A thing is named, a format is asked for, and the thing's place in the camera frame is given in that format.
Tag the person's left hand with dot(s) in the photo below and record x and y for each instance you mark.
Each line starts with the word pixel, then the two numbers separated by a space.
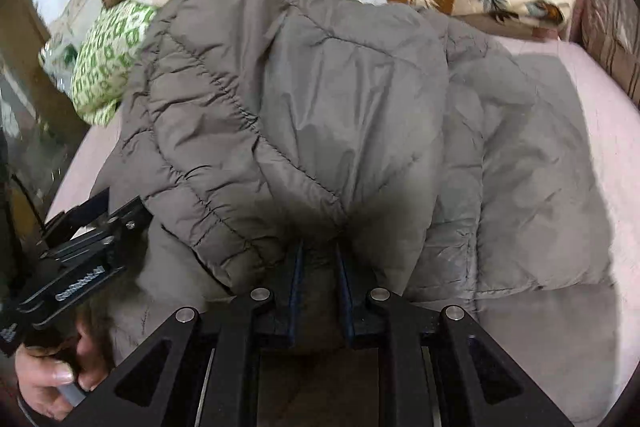
pixel 50 382

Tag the striped floral cushion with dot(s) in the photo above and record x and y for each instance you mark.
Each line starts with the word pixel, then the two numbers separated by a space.
pixel 615 32

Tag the green patterned pillow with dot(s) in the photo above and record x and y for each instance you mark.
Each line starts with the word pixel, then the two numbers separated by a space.
pixel 105 57

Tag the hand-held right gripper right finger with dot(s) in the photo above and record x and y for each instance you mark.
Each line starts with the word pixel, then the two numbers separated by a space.
pixel 345 292

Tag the wooden glass cabinet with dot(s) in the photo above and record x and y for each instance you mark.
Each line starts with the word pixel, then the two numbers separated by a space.
pixel 30 32

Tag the grey-green quilted jacket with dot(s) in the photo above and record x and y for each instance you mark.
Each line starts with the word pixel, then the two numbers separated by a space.
pixel 300 107

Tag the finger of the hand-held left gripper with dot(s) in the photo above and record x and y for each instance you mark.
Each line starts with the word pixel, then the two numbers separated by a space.
pixel 80 214
pixel 125 217

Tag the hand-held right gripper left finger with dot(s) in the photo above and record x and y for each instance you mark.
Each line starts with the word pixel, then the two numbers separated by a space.
pixel 297 287

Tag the clear plastic bag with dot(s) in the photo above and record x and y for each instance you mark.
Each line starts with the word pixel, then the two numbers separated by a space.
pixel 55 57

